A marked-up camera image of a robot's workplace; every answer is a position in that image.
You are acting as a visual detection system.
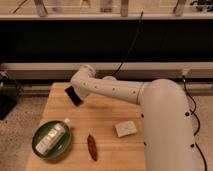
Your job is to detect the white sponge block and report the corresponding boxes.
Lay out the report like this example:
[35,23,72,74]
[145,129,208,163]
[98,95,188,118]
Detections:
[115,121,137,137]

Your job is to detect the black equipment at left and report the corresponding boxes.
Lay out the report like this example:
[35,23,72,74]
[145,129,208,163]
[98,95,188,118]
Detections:
[0,71,21,120]

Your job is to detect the black hanging cable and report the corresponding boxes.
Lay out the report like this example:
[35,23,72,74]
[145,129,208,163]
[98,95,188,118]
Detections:
[110,10,145,77]

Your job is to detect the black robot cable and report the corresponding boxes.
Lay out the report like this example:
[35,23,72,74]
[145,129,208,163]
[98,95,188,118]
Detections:
[181,75,209,171]

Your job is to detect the white plastic bottle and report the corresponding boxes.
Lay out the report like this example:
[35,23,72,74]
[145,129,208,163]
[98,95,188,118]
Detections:
[35,117,72,156]

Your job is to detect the black eraser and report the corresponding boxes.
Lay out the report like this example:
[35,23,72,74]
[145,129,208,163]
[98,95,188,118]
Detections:
[65,86,82,106]

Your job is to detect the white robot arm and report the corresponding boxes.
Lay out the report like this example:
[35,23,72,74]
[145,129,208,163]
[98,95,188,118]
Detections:
[71,65,198,171]

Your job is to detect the green round plate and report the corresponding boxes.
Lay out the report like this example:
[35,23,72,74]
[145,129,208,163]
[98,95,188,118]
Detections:
[31,120,73,160]

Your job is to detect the translucent plastic cup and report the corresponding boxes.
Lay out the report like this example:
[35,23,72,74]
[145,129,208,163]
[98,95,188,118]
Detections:
[102,76,116,81]

